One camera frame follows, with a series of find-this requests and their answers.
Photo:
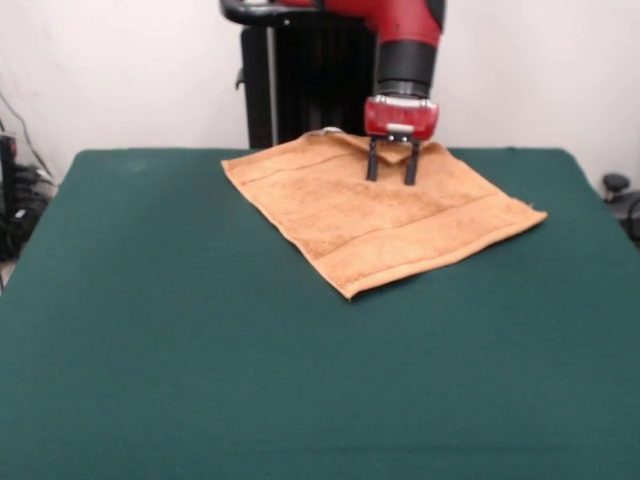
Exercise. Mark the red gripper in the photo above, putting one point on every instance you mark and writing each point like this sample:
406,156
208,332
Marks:
400,120

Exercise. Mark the dark green table cloth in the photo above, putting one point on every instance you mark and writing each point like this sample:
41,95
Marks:
150,380

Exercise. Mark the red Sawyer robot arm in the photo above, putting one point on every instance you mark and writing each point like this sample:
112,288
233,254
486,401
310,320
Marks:
405,55

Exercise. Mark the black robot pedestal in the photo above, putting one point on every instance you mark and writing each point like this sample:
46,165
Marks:
310,75

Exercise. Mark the orange terry towel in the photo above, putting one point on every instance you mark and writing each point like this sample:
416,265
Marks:
370,225

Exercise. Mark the black equipment box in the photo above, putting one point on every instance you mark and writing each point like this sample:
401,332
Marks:
7,200

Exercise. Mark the black office chair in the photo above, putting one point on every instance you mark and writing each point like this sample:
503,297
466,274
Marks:
622,197

